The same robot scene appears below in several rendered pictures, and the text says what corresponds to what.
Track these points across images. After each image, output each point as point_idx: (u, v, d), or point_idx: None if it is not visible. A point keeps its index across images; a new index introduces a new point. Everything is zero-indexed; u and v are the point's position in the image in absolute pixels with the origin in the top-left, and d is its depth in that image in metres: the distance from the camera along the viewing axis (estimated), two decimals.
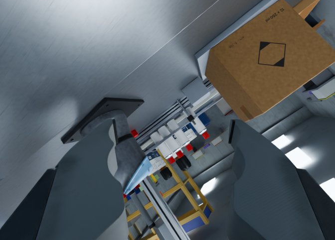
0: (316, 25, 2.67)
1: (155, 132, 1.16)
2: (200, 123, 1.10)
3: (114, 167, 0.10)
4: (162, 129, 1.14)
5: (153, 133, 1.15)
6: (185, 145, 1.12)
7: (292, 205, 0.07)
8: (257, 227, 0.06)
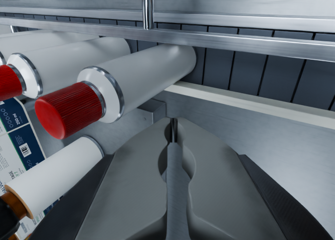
0: None
1: None
2: (140, 64, 0.19)
3: (164, 166, 0.10)
4: None
5: None
6: (6, 65, 0.21)
7: (242, 192, 0.07)
8: (217, 224, 0.06)
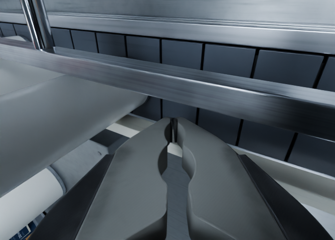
0: None
1: None
2: (0, 122, 0.10)
3: (164, 166, 0.10)
4: (7, 38, 0.25)
5: None
6: None
7: (242, 192, 0.07)
8: (217, 224, 0.06)
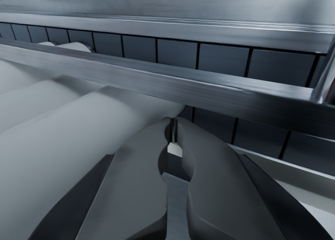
0: None
1: None
2: (51, 150, 0.08)
3: (164, 166, 0.10)
4: (69, 46, 0.20)
5: (51, 44, 0.23)
6: None
7: (242, 192, 0.07)
8: (217, 224, 0.06)
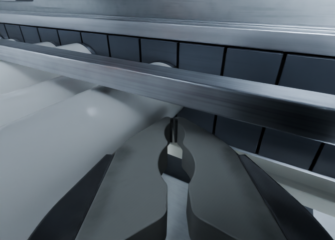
0: None
1: (52, 47, 0.23)
2: (52, 151, 0.08)
3: (164, 166, 0.10)
4: (73, 50, 0.20)
5: (48, 42, 0.23)
6: None
7: (242, 192, 0.07)
8: (217, 224, 0.06)
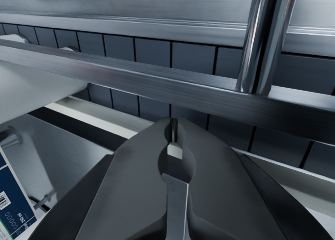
0: None
1: None
2: None
3: (164, 166, 0.10)
4: (8, 39, 0.25)
5: None
6: None
7: (242, 192, 0.07)
8: (217, 224, 0.06)
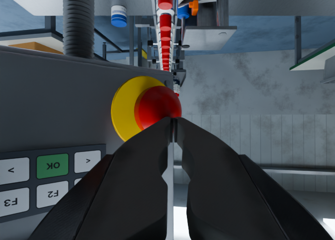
0: None
1: None
2: None
3: (164, 166, 0.10)
4: None
5: None
6: None
7: (242, 192, 0.07)
8: (217, 224, 0.06)
